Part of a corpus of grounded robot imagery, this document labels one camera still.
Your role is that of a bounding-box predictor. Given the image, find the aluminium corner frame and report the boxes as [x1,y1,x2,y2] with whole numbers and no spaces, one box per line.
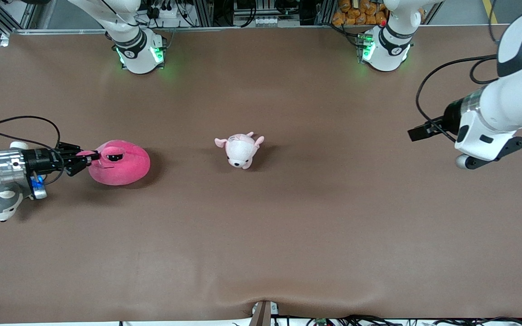
[0,0,39,46]

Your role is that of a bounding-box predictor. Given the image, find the grey white husky plush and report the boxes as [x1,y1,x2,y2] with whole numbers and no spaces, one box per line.
[0,141,33,222]

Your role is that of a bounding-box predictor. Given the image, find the orange snack pile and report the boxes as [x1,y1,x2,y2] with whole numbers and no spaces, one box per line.
[332,0,389,26]

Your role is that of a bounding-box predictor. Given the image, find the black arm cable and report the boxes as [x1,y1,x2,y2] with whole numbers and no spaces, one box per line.
[415,0,500,143]
[0,115,65,186]

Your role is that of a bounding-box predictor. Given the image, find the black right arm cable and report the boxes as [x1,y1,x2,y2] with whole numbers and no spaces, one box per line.
[0,115,65,186]

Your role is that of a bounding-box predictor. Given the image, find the aluminium frame post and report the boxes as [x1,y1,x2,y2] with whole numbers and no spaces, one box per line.
[315,0,337,26]
[193,0,214,27]

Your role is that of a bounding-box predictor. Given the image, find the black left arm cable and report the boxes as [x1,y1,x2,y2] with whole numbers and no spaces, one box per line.
[415,0,500,143]

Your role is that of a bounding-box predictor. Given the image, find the aluminium table edge rail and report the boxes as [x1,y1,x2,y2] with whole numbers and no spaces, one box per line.
[10,25,511,36]

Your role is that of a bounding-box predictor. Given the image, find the black cable bundle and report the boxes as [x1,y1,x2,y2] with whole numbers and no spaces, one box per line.
[284,315,522,326]

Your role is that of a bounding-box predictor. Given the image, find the small white pink plush dog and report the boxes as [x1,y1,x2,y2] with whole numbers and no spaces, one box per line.
[215,132,265,170]

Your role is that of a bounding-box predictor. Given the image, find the white power strip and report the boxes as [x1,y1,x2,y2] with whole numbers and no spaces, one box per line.
[149,4,184,19]

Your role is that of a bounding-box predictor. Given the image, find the white connector block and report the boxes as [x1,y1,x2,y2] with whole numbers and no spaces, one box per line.
[254,17,290,27]

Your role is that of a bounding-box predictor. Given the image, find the pink plush toy with sunglasses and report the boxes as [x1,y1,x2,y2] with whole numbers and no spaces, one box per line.
[76,139,151,186]

